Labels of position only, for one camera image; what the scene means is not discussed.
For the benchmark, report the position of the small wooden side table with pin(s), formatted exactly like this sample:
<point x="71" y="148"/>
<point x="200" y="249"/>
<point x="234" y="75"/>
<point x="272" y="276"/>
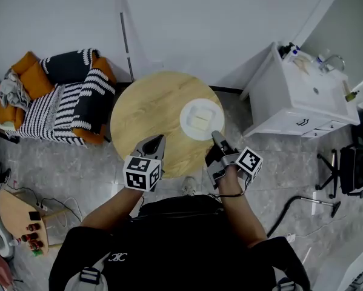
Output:
<point x="16" y="214"/>

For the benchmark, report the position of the person's right forearm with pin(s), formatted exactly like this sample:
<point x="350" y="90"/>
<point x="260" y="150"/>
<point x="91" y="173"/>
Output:
<point x="240" y="214"/>

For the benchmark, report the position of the chrome faucet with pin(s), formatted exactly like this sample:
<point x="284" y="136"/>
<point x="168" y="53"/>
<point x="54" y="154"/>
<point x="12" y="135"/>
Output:
<point x="332" y="62"/>

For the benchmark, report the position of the orange sofa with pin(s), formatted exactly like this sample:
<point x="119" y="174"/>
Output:
<point x="32" y="80"/>

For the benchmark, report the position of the white plate of food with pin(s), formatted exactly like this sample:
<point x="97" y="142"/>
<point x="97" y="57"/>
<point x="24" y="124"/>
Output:
<point x="201" y="118"/>

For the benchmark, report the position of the person's left forearm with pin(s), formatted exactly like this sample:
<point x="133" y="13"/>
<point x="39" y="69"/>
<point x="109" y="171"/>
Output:
<point x="114" y="209"/>

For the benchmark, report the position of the grey crumpled clothes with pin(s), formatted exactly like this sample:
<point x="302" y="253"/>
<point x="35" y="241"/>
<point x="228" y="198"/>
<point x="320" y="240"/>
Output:
<point x="13" y="92"/>

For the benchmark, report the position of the round wooden table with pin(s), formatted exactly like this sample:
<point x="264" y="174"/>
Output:
<point x="151" y="111"/>

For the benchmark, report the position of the green small can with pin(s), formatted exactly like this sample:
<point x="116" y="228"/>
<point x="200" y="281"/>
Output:
<point x="38" y="252"/>

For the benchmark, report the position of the black phone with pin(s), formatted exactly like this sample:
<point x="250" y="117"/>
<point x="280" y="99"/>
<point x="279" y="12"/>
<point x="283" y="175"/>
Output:
<point x="34" y="216"/>

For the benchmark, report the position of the white sink cabinet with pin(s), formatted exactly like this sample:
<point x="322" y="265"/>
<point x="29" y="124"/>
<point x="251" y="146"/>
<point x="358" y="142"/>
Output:
<point x="296" y="102"/>

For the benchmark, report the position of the white folded stand pole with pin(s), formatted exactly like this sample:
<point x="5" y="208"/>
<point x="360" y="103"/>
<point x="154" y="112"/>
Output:
<point x="125" y="32"/>

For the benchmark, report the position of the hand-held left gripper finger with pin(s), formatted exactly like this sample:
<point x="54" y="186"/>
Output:
<point x="146" y="141"/>
<point x="161" y="151"/>

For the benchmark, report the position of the black office chair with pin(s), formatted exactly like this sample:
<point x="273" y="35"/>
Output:
<point x="351" y="170"/>

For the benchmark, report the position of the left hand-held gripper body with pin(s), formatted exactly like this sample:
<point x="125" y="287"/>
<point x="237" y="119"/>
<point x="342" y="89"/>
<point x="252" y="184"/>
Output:
<point x="137" y="174"/>

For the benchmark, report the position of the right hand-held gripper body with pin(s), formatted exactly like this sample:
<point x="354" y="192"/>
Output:
<point x="248" y="161"/>

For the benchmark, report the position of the red drink bottle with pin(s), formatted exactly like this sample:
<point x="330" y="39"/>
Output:
<point x="29" y="237"/>
<point x="32" y="227"/>
<point x="36" y="244"/>

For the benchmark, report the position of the black white striped blanket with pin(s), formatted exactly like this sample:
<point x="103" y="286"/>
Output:
<point x="75" y="102"/>

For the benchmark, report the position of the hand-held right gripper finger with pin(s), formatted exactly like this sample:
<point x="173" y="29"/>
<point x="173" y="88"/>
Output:
<point x="220" y="139"/>

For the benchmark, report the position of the person's white shoe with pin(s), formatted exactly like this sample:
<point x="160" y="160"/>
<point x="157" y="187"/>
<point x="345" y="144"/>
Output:
<point x="188" y="186"/>

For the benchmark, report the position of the olive soap bottle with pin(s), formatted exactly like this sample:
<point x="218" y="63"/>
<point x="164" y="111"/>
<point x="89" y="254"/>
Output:
<point x="351" y="95"/>

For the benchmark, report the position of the person's black shirt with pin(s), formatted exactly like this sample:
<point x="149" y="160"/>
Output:
<point x="175" y="247"/>

